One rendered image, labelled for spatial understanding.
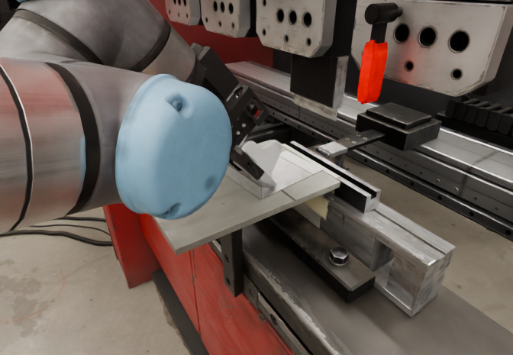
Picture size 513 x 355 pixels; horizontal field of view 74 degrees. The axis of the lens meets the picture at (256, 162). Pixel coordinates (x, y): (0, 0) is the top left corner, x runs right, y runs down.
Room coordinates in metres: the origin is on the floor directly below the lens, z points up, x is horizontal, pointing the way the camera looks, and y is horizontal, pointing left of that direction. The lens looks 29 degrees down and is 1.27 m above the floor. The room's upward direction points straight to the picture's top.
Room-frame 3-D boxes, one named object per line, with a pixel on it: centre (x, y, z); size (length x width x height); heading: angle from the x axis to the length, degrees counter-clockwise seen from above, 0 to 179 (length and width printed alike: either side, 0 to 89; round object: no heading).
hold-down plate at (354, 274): (0.45, -0.07, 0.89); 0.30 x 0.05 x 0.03; 34
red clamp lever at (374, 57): (0.35, -0.12, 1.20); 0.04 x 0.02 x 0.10; 124
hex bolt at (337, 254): (0.37, -0.12, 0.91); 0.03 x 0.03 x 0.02
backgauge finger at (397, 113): (0.60, -0.22, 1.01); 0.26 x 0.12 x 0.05; 124
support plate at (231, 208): (0.44, 0.03, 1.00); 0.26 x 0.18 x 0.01; 124
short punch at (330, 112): (0.52, -0.09, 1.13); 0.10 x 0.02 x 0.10; 34
